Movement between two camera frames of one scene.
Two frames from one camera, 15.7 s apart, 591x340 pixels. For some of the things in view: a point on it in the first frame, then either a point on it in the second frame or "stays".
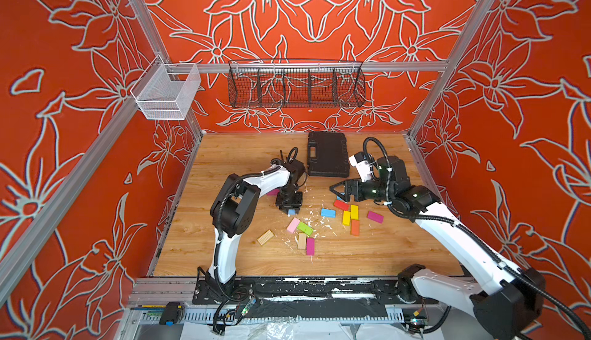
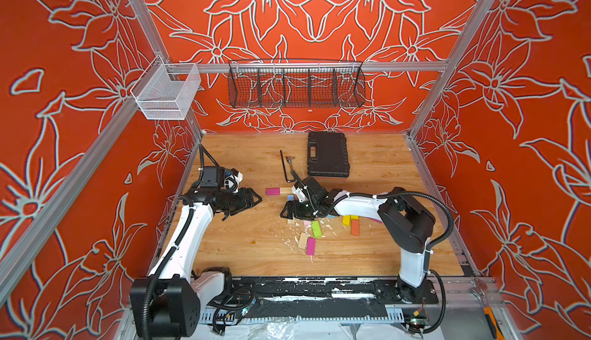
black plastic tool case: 328,155 stays
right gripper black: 352,188 → 298,211
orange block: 355,227 stays
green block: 305,228 → 317,229
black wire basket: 292,83 stays
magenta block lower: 310,246 stays
